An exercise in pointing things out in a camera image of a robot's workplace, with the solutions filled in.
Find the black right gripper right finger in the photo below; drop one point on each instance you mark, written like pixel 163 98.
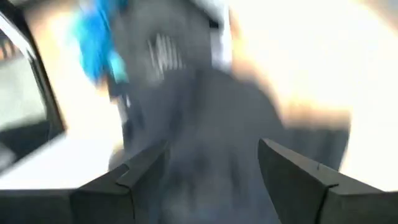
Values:
pixel 326 205

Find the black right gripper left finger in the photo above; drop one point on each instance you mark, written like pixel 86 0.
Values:
pixel 93 205

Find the black garment with grey print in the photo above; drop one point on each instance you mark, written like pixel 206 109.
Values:
pixel 202 124

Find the blue garment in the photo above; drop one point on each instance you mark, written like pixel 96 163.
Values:
pixel 96 40

